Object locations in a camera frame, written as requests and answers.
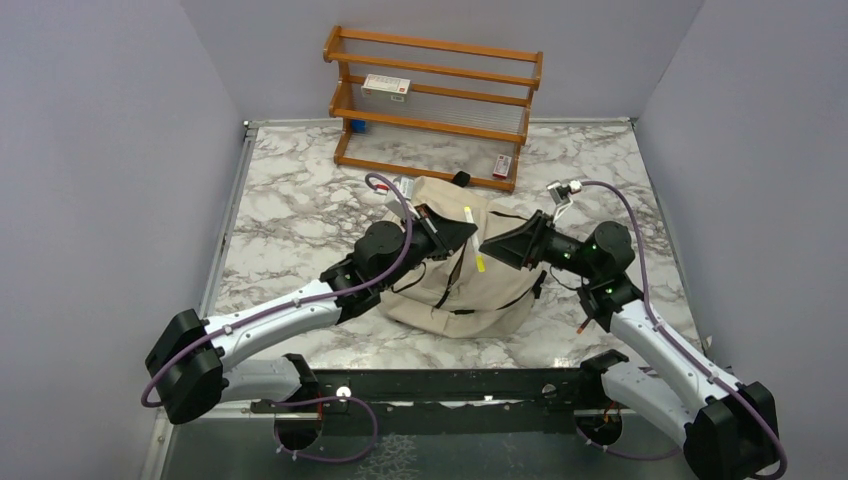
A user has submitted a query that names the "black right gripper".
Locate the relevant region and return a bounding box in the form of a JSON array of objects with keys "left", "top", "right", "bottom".
[{"left": 480, "top": 209, "right": 599, "bottom": 280}]

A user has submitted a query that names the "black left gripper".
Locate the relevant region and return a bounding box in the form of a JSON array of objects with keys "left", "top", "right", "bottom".
[{"left": 377, "top": 204, "right": 477, "bottom": 291}]

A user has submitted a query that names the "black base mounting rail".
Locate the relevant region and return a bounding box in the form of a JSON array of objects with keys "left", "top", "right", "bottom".
[{"left": 249, "top": 368, "right": 625, "bottom": 446}]

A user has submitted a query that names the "small blue item on shelf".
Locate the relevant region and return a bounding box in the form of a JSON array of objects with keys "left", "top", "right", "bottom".
[{"left": 350, "top": 119, "right": 368, "bottom": 134}]

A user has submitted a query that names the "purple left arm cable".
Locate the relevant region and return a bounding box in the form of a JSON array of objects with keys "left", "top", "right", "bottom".
[{"left": 139, "top": 173, "right": 415, "bottom": 465}]

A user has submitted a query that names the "small red white card box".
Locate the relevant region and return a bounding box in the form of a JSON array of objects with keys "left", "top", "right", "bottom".
[{"left": 492, "top": 154, "right": 513, "bottom": 180}]

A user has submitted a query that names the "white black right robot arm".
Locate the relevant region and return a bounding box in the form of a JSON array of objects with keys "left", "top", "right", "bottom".
[{"left": 480, "top": 212, "right": 785, "bottom": 479}]

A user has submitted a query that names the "white red box on shelf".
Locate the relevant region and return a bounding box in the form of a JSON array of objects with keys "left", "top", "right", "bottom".
[{"left": 361, "top": 73, "right": 411, "bottom": 103}]

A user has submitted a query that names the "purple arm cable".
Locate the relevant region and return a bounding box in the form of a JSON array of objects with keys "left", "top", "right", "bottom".
[
  {"left": 139, "top": 173, "right": 415, "bottom": 465},
  {"left": 576, "top": 180, "right": 790, "bottom": 480}
]

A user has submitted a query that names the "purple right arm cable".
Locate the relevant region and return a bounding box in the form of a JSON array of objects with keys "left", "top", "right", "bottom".
[{"left": 576, "top": 180, "right": 790, "bottom": 480}]

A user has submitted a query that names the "orange wooden shelf rack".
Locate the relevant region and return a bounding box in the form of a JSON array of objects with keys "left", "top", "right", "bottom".
[{"left": 322, "top": 25, "right": 544, "bottom": 192}]

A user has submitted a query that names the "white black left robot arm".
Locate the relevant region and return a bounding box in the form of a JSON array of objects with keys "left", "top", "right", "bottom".
[{"left": 141, "top": 204, "right": 477, "bottom": 425}]

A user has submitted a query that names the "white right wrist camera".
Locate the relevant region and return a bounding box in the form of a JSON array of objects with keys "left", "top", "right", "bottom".
[{"left": 546, "top": 180, "right": 583, "bottom": 222}]

